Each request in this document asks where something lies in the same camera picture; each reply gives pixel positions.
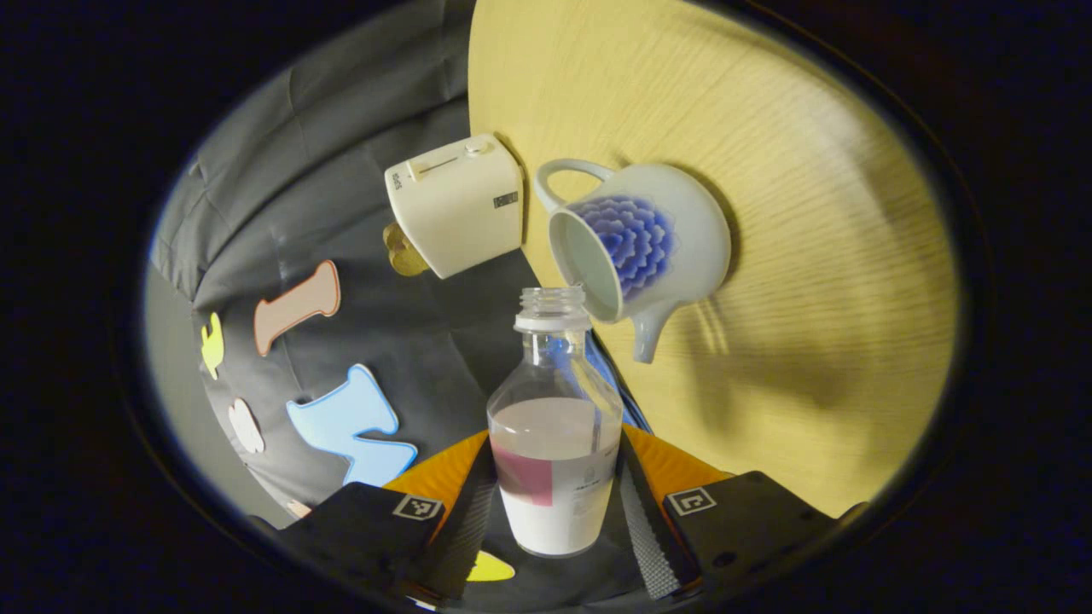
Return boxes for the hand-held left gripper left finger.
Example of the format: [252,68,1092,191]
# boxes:
[250,429,499,606]

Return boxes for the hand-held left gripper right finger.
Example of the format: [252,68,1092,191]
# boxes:
[617,423,871,602]

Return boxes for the clear plastic water bottle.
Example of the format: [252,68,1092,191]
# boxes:
[486,287,625,559]

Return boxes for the white blue-flowered teacup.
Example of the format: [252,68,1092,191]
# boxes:
[536,159,733,365]

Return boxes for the white toaster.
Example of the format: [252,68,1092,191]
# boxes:
[384,133,526,281]

